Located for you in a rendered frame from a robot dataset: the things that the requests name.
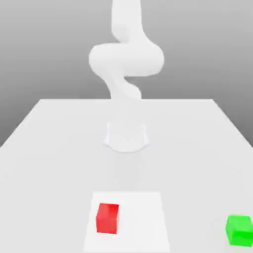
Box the small red cube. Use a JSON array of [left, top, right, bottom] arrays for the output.
[[95, 203, 120, 235]]

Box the small green cube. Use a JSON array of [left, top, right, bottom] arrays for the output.
[[225, 214, 253, 248]]

